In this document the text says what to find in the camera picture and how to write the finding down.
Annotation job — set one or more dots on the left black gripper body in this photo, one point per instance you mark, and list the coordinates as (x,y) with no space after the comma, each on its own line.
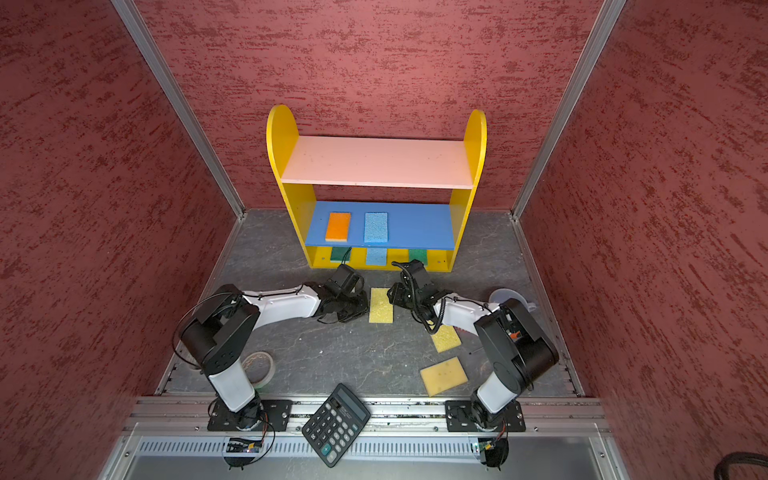
(343,298)

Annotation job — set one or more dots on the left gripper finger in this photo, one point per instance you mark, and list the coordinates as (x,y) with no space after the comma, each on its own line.
(341,316)
(359,303)

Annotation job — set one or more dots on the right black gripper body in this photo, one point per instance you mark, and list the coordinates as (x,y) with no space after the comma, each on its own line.
(412,299)

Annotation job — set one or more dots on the yellow sponge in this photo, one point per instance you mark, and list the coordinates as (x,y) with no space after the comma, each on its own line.
(445,339)
(443,376)
(381,310)

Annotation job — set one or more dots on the bright green sponge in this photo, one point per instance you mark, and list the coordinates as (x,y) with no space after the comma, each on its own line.
(420,255)

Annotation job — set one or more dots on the dark green scrub sponge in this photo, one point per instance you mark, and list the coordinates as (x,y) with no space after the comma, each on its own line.
(340,254)

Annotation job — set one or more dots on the blue sponge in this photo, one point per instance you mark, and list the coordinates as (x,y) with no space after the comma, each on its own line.
(376,256)
(376,228)

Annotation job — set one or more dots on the orange sponge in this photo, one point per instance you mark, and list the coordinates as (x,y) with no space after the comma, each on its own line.
(338,225)

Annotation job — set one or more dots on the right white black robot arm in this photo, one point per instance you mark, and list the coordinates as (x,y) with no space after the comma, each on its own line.
(517,348)

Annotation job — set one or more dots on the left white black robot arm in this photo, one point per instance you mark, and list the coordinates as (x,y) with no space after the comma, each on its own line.
(217,329)

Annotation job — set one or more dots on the yellow shelf pink blue boards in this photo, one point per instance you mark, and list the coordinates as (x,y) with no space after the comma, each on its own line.
(300,163)

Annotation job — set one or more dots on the grey plastic cup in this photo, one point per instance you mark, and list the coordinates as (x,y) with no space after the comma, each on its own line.
(501,295)

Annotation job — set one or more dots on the clear tape roll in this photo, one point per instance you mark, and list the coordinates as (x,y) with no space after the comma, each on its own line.
(259,368)

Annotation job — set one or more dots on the black calculator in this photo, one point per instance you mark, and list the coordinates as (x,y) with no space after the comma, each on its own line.
(336,424)

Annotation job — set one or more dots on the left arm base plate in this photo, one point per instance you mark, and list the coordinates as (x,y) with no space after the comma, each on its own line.
(276,414)

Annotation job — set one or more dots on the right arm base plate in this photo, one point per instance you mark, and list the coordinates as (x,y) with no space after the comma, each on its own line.
(459,415)

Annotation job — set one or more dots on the left circuit board with wires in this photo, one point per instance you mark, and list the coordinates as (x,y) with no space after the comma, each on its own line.
(241,452)

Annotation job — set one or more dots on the circuit board with wires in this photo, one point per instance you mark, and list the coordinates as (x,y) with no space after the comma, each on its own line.
(241,452)
(492,453)

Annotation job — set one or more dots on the right circuit board with wires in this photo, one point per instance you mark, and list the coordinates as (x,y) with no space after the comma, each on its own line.
(492,453)

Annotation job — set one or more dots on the aluminium front rail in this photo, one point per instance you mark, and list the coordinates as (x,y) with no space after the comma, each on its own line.
(400,428)

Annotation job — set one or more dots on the right aluminium corner post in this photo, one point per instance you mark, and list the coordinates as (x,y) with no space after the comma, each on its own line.
(604,24)

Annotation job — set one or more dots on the aluminium corner post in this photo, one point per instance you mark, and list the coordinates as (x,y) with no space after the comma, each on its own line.
(138,30)
(604,24)

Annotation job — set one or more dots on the left aluminium corner post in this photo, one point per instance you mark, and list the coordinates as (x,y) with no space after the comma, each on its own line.
(138,30)

